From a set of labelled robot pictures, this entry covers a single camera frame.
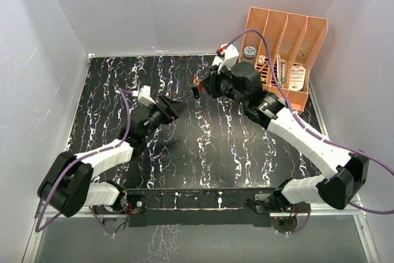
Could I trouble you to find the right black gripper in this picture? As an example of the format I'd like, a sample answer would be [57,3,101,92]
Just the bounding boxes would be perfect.
[201,63,247,107]

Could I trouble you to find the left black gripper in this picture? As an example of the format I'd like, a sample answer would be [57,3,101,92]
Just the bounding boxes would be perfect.
[142,95,188,140]

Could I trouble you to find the orange keyring carabiner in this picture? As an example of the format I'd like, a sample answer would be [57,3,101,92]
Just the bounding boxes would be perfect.
[193,78,201,87]

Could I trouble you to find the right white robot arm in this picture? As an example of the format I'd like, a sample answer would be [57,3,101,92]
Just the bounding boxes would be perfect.
[200,63,369,212]

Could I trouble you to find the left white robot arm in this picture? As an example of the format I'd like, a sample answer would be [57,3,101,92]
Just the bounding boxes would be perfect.
[37,95,187,217]

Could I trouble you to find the grey round tape tin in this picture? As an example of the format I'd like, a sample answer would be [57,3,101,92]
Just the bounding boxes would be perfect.
[242,46,257,64]

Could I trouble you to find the orange file organizer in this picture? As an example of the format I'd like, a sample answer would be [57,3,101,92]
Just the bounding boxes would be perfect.
[241,7,328,112]

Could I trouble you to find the white labelled package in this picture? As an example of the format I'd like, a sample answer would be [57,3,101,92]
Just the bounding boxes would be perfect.
[289,65,306,87]

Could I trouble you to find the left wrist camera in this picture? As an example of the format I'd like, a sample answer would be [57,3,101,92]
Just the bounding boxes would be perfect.
[132,85,156,107]

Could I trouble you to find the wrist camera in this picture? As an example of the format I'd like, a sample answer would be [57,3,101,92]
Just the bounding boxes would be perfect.
[212,44,239,75]
[132,85,156,107]

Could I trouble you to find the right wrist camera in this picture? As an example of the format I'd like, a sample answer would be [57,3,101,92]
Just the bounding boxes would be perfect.
[212,44,239,75]

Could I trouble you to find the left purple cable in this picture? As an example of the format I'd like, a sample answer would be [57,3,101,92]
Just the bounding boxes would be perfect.
[35,87,139,235]

